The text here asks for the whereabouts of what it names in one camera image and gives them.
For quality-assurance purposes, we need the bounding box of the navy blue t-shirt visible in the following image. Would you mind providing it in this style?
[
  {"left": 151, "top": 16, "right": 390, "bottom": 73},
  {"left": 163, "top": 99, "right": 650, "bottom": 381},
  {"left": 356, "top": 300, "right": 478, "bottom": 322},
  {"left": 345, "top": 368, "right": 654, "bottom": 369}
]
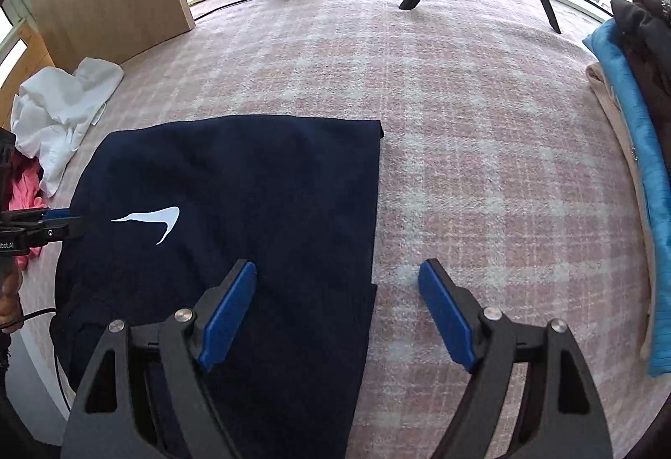
[{"left": 50, "top": 115, "right": 383, "bottom": 458}]

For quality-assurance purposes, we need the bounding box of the person's left hand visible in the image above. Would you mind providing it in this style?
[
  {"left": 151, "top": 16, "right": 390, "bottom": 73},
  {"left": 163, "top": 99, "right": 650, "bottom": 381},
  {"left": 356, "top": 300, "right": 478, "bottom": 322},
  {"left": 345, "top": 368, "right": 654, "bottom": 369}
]
[{"left": 0, "top": 262, "right": 23, "bottom": 334}]

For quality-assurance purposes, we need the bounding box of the pink garment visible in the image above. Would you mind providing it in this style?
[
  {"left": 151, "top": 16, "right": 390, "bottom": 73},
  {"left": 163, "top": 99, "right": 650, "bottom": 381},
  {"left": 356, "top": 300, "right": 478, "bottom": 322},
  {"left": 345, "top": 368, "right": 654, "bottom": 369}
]
[{"left": 7, "top": 151, "right": 50, "bottom": 272}]

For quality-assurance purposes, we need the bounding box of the crumpled white shirt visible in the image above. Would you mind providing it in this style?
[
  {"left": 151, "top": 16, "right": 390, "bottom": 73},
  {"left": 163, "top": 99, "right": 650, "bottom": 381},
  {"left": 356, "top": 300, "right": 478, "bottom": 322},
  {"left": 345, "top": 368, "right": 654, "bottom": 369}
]
[{"left": 10, "top": 58, "right": 124, "bottom": 198}]

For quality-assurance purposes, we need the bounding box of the pink plaid table cloth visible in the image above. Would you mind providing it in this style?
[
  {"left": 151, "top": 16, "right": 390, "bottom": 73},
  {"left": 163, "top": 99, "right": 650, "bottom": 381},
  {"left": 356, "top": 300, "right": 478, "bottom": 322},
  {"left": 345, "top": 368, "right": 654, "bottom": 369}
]
[{"left": 57, "top": 0, "right": 669, "bottom": 458}]

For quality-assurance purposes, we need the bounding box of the folded blue garment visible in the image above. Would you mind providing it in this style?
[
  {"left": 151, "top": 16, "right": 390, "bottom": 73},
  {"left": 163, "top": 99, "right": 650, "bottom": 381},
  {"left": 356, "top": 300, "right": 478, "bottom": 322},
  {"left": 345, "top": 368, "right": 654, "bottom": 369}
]
[{"left": 583, "top": 19, "right": 670, "bottom": 377}]

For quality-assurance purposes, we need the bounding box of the folded beige garment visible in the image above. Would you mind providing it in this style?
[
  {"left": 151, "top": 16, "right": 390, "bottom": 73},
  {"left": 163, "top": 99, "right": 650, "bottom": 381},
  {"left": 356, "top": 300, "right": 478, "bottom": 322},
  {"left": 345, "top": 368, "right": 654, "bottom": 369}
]
[{"left": 584, "top": 61, "right": 658, "bottom": 360}]

